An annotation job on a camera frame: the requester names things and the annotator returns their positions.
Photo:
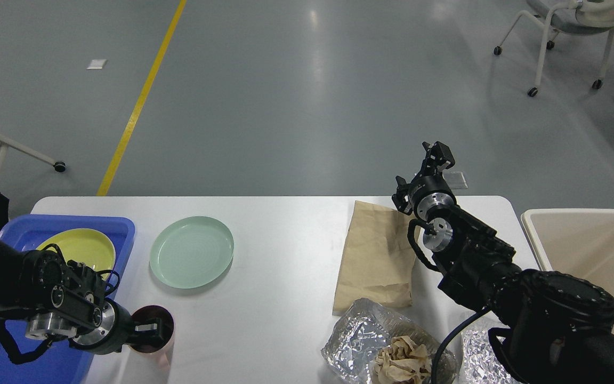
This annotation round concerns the crumpled brown paper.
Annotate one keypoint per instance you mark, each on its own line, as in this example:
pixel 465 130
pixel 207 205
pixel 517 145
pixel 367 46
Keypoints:
pixel 402 361

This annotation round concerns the yellow plate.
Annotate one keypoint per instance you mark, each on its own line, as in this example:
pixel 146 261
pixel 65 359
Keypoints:
pixel 88 246

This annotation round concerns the beige plastic bin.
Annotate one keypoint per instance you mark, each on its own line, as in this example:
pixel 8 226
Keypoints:
pixel 579 242

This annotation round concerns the white chair right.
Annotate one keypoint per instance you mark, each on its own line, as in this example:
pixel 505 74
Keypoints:
pixel 575 18

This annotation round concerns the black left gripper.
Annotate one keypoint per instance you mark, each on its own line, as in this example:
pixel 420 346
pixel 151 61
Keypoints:
pixel 117 329

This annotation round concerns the aluminium foil tray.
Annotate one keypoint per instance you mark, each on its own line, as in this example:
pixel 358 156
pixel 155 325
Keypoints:
pixel 367 327

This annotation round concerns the clear plastic piece on floor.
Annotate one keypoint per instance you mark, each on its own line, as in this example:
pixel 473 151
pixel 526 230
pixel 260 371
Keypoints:
pixel 455 180

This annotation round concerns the crumpled aluminium foil piece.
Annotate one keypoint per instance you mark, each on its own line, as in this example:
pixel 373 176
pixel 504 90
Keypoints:
pixel 480 364

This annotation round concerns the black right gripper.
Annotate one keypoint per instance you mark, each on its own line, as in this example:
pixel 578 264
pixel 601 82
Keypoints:
pixel 422 195

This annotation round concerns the brown paper bag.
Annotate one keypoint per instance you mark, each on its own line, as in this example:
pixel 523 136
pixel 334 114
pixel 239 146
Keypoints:
pixel 377 260

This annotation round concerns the light green plate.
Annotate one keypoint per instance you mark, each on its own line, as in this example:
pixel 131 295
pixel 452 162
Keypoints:
pixel 192 252

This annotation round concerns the white paper scrap on floor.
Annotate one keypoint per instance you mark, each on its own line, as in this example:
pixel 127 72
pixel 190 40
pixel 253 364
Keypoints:
pixel 96 64

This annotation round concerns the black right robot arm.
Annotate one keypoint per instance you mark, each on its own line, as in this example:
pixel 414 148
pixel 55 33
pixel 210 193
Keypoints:
pixel 557 327

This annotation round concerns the pink mug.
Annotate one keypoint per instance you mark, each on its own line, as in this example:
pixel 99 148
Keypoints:
pixel 163 357

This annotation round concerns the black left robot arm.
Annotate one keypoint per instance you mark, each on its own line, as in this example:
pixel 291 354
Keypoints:
pixel 45 299

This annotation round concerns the blue plastic tray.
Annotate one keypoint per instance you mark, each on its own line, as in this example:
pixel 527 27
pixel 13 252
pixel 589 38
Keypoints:
pixel 63 364

